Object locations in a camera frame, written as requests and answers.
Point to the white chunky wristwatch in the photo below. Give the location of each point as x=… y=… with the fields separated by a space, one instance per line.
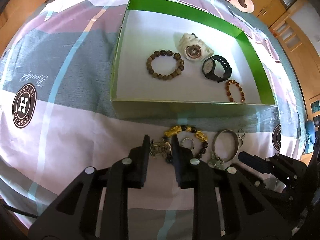
x=193 y=48

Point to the silver keychain pendant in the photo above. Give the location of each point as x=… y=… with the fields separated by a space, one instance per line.
x=215 y=162

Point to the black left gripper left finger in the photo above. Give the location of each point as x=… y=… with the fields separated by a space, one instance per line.
x=128 y=173

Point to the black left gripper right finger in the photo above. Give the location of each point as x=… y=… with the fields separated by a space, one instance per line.
x=192 y=173

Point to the wooden bed headboard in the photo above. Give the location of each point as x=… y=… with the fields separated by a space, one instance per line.
x=14 y=15

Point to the silver bangle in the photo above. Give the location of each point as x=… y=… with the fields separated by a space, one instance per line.
x=225 y=145

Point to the silver metal pendant charm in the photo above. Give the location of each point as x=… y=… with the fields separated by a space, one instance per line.
x=162 y=148

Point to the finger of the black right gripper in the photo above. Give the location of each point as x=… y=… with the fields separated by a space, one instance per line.
x=254 y=162

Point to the wooden bed footboard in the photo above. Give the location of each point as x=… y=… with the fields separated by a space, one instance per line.
x=301 y=53

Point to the plaid pink grey bedsheet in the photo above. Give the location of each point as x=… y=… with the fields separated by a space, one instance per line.
x=57 y=117

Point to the green cardboard box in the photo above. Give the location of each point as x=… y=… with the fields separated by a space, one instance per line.
x=176 y=61

